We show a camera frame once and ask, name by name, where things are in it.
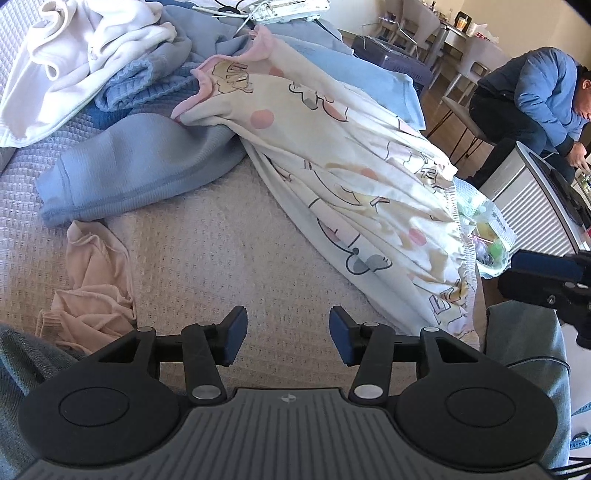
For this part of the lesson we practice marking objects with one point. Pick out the grey-blue waffle knit garment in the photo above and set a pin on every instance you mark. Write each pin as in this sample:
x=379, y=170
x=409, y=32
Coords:
x=138, y=161

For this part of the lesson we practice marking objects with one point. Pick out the white dining table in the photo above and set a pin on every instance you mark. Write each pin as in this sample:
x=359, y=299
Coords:
x=461, y=34

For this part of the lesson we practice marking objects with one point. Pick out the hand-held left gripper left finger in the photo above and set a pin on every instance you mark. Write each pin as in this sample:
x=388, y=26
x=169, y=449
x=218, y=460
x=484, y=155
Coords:
x=235, y=332

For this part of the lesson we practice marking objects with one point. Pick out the beige chair with black legs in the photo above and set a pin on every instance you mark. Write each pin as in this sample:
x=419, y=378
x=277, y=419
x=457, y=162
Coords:
x=461, y=108

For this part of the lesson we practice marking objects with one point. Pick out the dark purple space heater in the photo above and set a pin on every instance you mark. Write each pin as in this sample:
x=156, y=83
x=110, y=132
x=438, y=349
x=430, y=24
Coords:
x=397, y=60

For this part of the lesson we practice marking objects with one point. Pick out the beige dining chair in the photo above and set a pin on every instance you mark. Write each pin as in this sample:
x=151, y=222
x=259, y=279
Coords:
x=475, y=55
x=415, y=18

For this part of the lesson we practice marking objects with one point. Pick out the orange cup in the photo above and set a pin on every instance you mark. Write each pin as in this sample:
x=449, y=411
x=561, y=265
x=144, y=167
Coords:
x=460, y=21

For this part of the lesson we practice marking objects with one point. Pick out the pink garment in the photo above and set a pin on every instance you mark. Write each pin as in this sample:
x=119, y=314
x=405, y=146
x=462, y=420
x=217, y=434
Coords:
x=92, y=286

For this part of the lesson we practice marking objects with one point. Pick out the white fleece garment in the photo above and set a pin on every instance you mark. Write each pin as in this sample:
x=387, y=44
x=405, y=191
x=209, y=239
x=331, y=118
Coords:
x=55, y=60

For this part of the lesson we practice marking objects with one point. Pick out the person's grey trousers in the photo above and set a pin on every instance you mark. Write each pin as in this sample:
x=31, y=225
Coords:
x=526, y=350

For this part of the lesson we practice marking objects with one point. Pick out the white ribbed appliance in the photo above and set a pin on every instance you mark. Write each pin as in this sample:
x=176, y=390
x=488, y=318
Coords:
x=531, y=207

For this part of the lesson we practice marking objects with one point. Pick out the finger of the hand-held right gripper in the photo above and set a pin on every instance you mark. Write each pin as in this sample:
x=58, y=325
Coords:
x=540, y=265
x=526, y=290

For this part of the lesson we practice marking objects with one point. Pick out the blue ribbed knit garment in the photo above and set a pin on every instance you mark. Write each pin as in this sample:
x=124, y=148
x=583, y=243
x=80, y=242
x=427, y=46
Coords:
x=134, y=83

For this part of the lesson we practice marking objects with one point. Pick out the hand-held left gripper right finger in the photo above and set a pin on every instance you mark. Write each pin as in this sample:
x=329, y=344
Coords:
x=339, y=332

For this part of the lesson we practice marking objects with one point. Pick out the cartoon print cream pajama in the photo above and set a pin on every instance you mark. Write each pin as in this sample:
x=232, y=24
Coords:
x=346, y=161

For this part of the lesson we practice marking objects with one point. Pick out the white power strip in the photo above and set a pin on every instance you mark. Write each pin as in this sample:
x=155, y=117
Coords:
x=286, y=9

